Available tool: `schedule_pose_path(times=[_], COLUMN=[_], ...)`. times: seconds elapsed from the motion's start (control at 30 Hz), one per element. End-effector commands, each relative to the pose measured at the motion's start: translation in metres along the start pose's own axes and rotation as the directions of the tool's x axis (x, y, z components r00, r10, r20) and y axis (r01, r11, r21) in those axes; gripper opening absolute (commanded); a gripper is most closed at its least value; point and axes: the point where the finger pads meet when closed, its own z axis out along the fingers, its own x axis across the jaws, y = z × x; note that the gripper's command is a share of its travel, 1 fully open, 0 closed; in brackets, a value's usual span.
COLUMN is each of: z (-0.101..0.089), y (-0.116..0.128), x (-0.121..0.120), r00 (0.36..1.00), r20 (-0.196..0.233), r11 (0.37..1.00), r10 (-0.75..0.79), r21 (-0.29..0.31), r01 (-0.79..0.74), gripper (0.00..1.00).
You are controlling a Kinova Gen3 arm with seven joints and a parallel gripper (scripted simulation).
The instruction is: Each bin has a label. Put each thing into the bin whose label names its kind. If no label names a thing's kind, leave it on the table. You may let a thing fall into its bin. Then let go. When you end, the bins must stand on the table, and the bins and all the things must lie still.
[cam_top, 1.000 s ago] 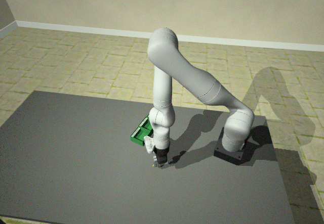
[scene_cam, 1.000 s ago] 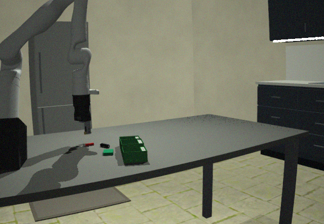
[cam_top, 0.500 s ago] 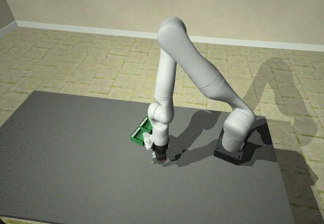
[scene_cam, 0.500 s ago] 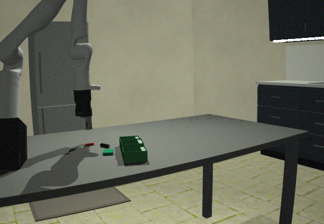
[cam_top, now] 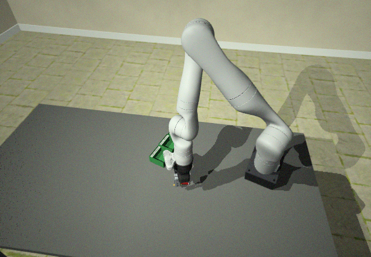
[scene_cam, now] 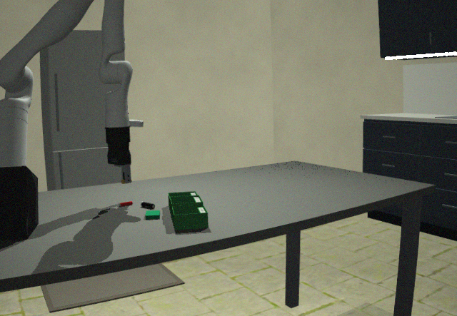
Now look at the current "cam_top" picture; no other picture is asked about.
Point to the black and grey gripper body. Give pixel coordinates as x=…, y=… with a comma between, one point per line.
x=182, y=165

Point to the green three-compartment bin rack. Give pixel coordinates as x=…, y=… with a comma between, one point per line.
x=157, y=155

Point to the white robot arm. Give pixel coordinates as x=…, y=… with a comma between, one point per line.
x=202, y=52

